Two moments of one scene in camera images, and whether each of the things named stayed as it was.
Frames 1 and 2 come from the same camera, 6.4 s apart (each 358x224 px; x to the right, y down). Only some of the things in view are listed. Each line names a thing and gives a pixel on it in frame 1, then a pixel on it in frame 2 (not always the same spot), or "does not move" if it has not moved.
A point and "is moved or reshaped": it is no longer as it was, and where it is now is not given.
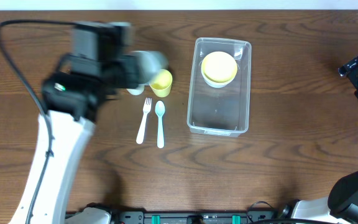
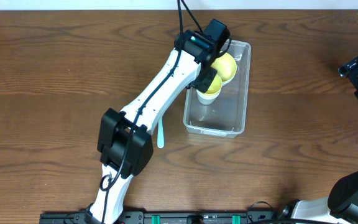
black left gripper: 136,68 to 206,86
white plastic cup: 137,91 to 207,99
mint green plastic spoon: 160,110 does not move
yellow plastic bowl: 219,66 does not move
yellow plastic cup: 161,83 is moved or reshaped
